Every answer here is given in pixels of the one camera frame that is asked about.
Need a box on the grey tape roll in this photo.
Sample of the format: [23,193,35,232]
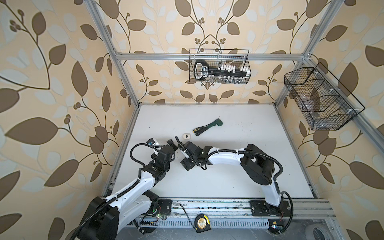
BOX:
[305,224,333,240]

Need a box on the black wire basket right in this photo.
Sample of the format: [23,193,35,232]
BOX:
[284,62,366,131]

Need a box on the black socket set holder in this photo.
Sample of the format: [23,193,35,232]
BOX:
[193,60,251,80]

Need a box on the black wire basket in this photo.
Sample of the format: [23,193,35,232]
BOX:
[284,62,366,131]
[189,48,252,85]

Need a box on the yellow black tape measure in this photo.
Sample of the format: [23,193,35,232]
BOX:
[194,214,212,234]

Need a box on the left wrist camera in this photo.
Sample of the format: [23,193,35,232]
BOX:
[147,138,161,149]

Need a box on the aluminium frame post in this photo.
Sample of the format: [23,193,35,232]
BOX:
[274,0,344,109]

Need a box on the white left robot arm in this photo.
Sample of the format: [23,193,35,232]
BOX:
[69,139,178,240]

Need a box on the black wire basket back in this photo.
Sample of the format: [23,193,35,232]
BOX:
[189,48,252,85]

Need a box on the beige earbud charging case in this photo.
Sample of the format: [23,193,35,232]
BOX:
[183,134,191,140]

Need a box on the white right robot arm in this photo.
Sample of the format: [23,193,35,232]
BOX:
[168,137,286,217]

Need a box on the green rivet gun tool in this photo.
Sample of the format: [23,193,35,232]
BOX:
[193,119,223,136]

